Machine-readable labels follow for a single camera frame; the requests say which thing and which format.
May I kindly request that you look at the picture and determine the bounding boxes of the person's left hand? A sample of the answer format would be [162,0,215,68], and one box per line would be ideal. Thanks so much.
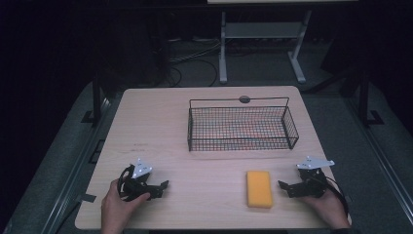
[100,177,152,225]

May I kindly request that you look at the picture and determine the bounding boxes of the person's right hand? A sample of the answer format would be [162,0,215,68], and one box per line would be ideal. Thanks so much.
[297,186,353,230]

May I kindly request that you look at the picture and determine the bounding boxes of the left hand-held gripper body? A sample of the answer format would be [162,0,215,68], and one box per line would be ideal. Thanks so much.
[120,157,154,202]

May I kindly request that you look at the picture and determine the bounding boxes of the black metal post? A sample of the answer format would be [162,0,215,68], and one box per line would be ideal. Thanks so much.
[81,72,103,128]
[358,71,386,129]

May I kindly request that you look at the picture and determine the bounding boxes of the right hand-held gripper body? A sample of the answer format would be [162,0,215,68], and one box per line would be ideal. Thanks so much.
[295,155,328,199]

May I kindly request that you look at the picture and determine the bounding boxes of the yellow sponge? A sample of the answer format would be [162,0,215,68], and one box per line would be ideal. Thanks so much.
[245,170,274,210]

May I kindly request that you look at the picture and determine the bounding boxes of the grey tape strip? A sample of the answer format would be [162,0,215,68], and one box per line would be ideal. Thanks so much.
[77,193,97,204]

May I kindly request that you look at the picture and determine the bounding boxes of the black floor cables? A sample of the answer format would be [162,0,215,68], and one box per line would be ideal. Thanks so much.
[166,36,222,88]

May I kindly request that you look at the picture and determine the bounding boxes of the white metal stand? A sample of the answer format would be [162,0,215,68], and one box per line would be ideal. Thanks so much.
[218,9,313,85]

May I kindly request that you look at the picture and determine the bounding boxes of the black wire basket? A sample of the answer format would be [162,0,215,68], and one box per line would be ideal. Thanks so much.
[186,96,300,153]

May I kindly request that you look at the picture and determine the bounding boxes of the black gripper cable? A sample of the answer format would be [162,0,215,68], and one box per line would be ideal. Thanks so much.
[324,175,351,216]
[117,164,136,202]

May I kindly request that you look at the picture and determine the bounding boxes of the aluminium floor rail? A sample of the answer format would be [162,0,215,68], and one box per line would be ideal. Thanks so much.
[40,97,113,234]
[343,96,413,216]

